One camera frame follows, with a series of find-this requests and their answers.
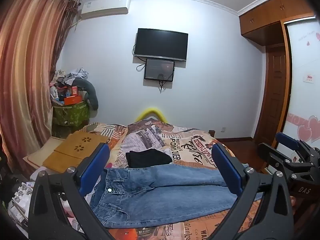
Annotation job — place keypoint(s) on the wooden lap desk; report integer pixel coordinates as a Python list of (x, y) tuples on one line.
[(75, 147)]

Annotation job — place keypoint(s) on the wooden door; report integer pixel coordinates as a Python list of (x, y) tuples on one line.
[(273, 92)]

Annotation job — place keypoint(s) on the folded black pants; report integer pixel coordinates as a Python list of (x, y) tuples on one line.
[(148, 158)]

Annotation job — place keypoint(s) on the orange box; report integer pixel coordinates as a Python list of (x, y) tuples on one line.
[(72, 100)]

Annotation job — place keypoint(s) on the yellow headboard cushion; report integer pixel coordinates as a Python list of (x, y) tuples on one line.
[(151, 111)]

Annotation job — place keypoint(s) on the printed blanket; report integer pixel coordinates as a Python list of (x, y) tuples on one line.
[(155, 136)]

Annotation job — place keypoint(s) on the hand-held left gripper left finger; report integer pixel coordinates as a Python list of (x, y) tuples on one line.
[(95, 166)]

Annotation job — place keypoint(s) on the white papers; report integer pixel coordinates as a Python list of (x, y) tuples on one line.
[(22, 195)]

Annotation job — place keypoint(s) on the wooden bed post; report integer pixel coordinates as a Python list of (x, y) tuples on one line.
[(211, 132)]

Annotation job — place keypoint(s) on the wooden overhead cabinet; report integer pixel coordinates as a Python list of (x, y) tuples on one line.
[(265, 17)]

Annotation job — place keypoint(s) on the small black monitor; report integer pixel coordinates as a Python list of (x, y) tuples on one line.
[(158, 70)]

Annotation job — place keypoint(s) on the grey pillow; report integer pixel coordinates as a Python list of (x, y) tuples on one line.
[(90, 90)]

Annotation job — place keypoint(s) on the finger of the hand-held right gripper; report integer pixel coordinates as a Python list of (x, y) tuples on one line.
[(287, 141), (268, 153)]

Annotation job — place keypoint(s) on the striped brown curtain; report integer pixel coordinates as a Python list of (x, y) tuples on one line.
[(27, 67)]

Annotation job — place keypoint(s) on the pile of clothes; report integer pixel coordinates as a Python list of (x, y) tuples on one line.
[(70, 76)]

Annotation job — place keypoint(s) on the blue jeans pants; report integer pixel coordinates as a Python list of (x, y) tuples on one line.
[(162, 197)]

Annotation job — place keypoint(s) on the small red box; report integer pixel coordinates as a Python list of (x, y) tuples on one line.
[(74, 91)]

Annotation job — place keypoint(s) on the white air conditioner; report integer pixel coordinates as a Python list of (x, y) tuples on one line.
[(105, 7)]

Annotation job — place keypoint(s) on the white heart-print sliding door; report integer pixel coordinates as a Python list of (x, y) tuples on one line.
[(303, 100)]

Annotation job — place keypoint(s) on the black wall television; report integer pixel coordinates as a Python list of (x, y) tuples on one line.
[(161, 43)]

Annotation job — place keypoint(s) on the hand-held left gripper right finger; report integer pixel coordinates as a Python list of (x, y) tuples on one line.
[(227, 171)]

